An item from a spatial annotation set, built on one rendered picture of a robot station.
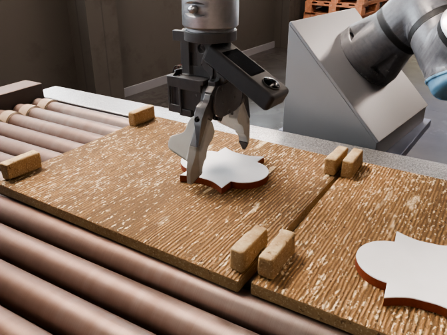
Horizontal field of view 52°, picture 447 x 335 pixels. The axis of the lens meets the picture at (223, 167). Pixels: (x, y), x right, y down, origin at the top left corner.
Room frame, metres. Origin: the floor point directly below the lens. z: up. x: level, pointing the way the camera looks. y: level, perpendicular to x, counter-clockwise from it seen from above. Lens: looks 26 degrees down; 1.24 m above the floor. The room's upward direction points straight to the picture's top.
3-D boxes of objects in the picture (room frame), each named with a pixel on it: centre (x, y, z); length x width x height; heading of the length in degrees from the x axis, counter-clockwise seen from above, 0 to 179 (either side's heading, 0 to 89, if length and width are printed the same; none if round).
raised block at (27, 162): (0.62, 0.30, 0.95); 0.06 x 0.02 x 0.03; 148
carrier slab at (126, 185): (0.63, 0.06, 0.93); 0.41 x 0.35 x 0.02; 58
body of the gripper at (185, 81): (0.64, 0.02, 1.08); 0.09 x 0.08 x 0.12; 57
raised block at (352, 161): (0.63, -0.19, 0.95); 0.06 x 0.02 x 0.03; 149
